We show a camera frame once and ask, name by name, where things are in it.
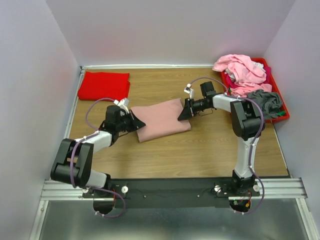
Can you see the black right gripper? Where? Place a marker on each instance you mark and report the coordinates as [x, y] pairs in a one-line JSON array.
[[188, 111]]

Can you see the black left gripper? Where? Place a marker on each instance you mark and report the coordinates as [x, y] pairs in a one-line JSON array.
[[135, 123]]

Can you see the dusty pink graphic t-shirt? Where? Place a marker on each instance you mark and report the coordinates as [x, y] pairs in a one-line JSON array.
[[160, 120]]

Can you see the red t-shirt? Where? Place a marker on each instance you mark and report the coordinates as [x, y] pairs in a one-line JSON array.
[[98, 85]]

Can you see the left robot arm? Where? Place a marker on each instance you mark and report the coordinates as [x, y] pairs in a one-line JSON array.
[[73, 161]]

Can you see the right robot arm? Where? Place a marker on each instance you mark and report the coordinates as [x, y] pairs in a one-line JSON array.
[[247, 124]]

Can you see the magenta t-shirt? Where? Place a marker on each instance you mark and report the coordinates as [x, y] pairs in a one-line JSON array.
[[232, 83]]

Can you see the white printed t-shirt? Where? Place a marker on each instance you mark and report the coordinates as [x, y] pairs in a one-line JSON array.
[[241, 71]]

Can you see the light pink t-shirt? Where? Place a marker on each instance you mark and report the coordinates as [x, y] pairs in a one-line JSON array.
[[245, 87]]

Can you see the grey t-shirt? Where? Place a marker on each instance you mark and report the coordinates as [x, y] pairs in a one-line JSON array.
[[269, 102]]

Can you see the green t-shirt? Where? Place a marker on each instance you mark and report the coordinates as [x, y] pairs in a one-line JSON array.
[[281, 113]]

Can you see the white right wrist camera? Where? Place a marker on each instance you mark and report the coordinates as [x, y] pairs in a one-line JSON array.
[[188, 89]]

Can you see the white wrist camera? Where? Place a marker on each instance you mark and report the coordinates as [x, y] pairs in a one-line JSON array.
[[188, 89], [123, 104]]

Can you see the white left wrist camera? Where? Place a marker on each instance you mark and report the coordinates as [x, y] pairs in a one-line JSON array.
[[123, 104]]

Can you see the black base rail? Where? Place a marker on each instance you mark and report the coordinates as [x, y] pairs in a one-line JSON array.
[[151, 193]]

